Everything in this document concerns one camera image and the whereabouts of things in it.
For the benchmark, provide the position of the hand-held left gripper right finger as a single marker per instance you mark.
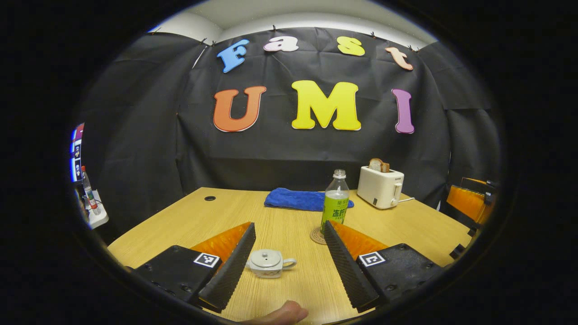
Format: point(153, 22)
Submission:
point(345, 271)

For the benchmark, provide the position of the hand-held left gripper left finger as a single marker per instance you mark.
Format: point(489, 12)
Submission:
point(232, 271)

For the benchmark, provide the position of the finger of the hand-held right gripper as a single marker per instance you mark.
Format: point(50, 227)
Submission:
point(469, 205)
point(481, 184)

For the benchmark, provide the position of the white ceramic teacup lid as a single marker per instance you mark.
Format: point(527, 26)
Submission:
point(265, 258)

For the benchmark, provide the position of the white floral ceramic teacup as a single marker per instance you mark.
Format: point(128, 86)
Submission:
point(271, 271)

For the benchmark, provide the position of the round woven coaster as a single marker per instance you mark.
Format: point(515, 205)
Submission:
point(317, 235)

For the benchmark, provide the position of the clear green-label water bottle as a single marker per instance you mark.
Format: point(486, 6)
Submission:
point(335, 203)

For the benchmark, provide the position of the small red-capped bottle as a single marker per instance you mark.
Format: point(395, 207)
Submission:
point(90, 194)

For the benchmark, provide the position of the blue folded towel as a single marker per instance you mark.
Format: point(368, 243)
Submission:
point(293, 199)

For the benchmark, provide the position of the white toaster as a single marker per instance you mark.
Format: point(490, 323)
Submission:
point(377, 187)

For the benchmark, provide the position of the toasted bread slice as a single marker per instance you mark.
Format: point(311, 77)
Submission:
point(375, 165)
point(386, 167)

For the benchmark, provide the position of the black backdrop cloth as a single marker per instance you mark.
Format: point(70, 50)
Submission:
point(280, 153)

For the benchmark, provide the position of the computer monitor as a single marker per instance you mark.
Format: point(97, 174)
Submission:
point(76, 153)

